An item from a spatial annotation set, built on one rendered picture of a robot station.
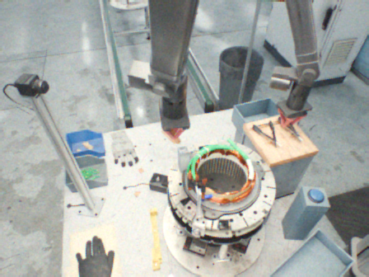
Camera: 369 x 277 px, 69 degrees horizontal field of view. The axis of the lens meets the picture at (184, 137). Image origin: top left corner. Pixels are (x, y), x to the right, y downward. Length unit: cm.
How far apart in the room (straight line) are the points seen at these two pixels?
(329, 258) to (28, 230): 186
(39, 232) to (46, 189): 35
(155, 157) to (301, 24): 82
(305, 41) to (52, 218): 191
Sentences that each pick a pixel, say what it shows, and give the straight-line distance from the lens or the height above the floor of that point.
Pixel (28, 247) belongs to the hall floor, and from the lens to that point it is 215.
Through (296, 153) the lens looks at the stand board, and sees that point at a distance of 99.
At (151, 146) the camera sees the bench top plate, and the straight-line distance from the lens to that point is 132.
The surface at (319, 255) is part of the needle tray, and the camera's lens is 87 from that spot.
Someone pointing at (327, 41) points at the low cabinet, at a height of 55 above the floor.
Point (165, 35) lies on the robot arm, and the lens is 37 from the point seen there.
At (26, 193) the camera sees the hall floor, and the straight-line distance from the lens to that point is 239.
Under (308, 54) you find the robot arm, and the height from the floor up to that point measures 139.
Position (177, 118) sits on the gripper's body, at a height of 134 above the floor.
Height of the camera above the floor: 177
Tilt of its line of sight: 47 degrees down
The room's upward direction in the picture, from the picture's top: straight up
